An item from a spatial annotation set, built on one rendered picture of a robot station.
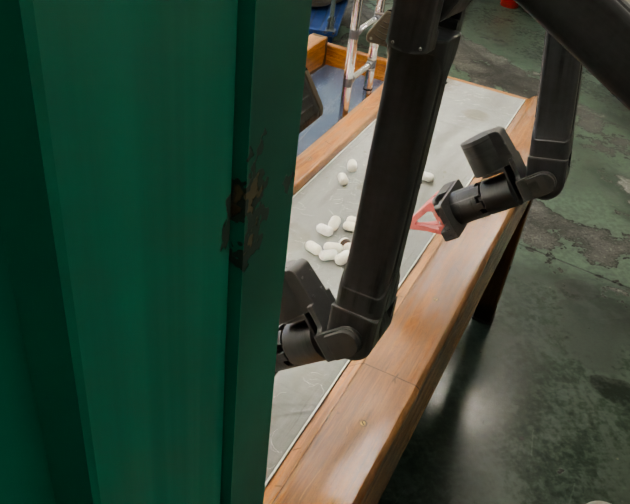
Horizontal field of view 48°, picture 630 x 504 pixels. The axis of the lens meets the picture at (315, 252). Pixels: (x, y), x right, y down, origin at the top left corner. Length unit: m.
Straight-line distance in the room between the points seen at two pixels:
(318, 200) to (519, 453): 0.97
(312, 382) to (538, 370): 1.34
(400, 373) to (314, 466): 0.22
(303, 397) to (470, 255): 0.47
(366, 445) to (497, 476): 1.05
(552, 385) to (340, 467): 1.42
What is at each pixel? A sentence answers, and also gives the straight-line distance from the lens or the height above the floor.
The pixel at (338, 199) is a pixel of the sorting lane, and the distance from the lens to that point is 1.49.
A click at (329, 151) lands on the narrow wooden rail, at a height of 0.76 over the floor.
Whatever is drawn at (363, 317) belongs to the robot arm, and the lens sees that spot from 0.79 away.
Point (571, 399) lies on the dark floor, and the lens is 2.29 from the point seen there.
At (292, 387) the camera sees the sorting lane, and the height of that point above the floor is 0.74.
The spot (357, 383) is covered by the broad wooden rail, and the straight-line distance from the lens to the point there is 1.06.
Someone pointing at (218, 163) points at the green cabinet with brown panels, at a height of 1.45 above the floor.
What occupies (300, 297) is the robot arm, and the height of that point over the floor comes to 0.99.
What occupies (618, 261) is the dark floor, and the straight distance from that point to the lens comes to 2.96.
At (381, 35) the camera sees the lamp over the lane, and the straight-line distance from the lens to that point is 1.45.
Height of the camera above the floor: 1.54
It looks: 37 degrees down
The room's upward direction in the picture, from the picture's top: 7 degrees clockwise
